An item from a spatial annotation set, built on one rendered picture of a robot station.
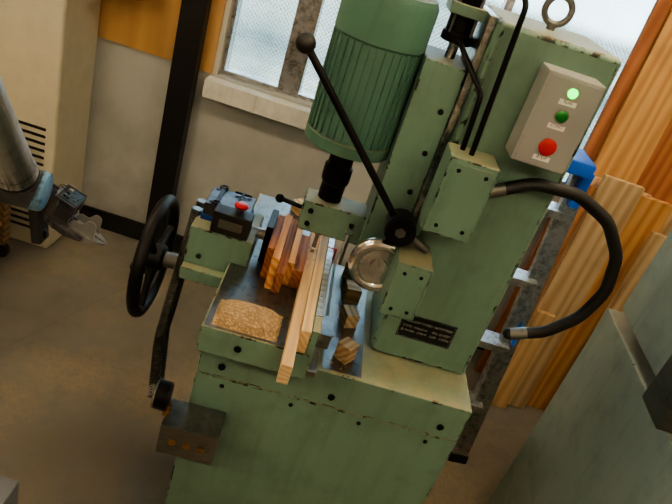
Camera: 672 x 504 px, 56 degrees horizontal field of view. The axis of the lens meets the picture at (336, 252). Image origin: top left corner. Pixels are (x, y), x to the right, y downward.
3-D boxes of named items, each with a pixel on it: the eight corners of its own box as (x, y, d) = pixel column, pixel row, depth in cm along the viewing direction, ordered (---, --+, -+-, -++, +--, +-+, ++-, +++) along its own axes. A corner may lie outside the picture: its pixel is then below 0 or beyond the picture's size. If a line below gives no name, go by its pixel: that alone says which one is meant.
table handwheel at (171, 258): (160, 168, 138) (111, 289, 126) (250, 195, 139) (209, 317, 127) (168, 224, 164) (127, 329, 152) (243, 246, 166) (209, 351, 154)
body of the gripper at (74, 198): (76, 210, 147) (29, 179, 145) (60, 235, 151) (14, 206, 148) (90, 197, 154) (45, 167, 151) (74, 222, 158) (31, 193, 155)
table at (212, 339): (220, 201, 170) (225, 181, 167) (330, 234, 172) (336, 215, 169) (144, 337, 117) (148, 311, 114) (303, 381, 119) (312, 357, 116)
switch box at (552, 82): (504, 146, 116) (542, 61, 108) (555, 162, 116) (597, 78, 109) (509, 158, 110) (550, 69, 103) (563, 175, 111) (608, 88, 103)
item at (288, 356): (310, 233, 156) (315, 219, 155) (318, 235, 157) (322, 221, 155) (275, 381, 108) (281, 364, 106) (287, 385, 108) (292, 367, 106)
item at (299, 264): (296, 250, 147) (301, 234, 145) (306, 253, 148) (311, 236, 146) (287, 286, 134) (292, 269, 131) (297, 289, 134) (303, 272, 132)
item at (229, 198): (210, 201, 143) (215, 179, 140) (257, 215, 144) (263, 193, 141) (194, 227, 131) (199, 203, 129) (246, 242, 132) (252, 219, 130)
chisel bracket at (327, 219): (297, 219, 142) (307, 186, 138) (357, 237, 143) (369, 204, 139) (293, 234, 135) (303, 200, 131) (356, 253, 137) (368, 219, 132)
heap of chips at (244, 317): (221, 298, 123) (224, 287, 122) (283, 316, 124) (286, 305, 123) (210, 324, 116) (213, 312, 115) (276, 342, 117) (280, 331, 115)
